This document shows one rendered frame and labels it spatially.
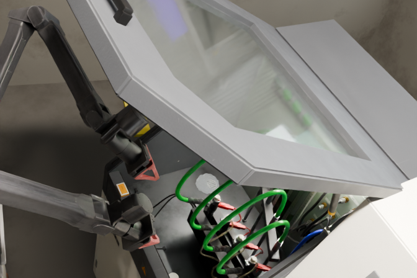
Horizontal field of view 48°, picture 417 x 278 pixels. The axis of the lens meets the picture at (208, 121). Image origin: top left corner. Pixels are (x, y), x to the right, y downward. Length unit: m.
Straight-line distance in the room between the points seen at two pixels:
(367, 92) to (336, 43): 0.25
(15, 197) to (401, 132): 1.07
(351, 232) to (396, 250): 0.12
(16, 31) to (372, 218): 1.11
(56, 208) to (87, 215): 0.08
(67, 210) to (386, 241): 0.73
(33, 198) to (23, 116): 2.23
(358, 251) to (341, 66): 0.66
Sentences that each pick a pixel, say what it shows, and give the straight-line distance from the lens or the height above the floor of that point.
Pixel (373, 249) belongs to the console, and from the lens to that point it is 1.22.
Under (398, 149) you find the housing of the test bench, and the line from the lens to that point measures 1.45.
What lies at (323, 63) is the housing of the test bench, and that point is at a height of 1.50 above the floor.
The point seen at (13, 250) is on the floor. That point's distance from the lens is 2.70.
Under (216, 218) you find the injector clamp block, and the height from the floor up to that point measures 0.98.
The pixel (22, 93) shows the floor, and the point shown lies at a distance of 3.40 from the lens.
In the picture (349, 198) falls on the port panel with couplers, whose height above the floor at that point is 1.31.
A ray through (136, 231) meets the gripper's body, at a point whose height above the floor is 1.30.
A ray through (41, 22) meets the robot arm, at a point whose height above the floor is 1.53.
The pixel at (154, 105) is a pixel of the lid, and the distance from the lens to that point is 0.64.
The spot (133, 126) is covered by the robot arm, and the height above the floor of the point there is 1.48.
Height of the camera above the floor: 2.38
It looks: 45 degrees down
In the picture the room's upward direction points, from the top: 19 degrees clockwise
